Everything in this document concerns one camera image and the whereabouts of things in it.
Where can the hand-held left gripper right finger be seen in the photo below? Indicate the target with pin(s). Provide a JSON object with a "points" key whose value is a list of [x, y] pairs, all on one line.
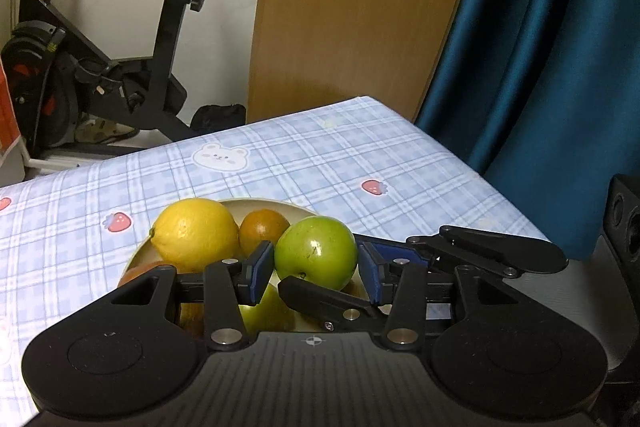
{"points": [[371, 274]]}

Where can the printed backdrop cloth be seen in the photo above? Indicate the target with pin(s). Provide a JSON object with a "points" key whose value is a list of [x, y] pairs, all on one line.
{"points": [[7, 117]]}

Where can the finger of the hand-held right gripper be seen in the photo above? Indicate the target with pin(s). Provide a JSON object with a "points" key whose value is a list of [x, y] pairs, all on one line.
{"points": [[525, 254], [320, 304]]}

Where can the dark speckled orange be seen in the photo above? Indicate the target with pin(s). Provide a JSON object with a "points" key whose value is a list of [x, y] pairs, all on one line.
{"points": [[262, 229]]}

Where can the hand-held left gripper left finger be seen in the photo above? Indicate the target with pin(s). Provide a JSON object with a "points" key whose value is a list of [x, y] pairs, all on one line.
{"points": [[255, 274]]}

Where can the large yellow lemon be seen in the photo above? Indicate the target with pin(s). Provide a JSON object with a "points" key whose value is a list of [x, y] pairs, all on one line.
{"points": [[195, 232]]}

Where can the wooden board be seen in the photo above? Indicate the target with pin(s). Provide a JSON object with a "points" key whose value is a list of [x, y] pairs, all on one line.
{"points": [[350, 7]]}

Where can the black bag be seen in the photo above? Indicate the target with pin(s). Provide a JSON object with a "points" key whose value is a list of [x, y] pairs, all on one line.
{"points": [[220, 117]]}

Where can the black exercise bike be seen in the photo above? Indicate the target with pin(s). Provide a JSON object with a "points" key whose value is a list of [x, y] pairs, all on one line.
{"points": [[165, 57]]}

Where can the plaid tablecloth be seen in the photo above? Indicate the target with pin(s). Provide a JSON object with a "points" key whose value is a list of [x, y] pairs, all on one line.
{"points": [[300, 157]]}

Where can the blue curtain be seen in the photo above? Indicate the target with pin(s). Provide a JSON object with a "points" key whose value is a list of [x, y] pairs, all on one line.
{"points": [[550, 57]]}

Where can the beige plate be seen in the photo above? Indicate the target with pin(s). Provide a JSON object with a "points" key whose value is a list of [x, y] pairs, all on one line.
{"points": [[295, 208]]}

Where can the green apple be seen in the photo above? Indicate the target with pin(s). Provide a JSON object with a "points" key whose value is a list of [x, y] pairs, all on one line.
{"points": [[315, 252]]}

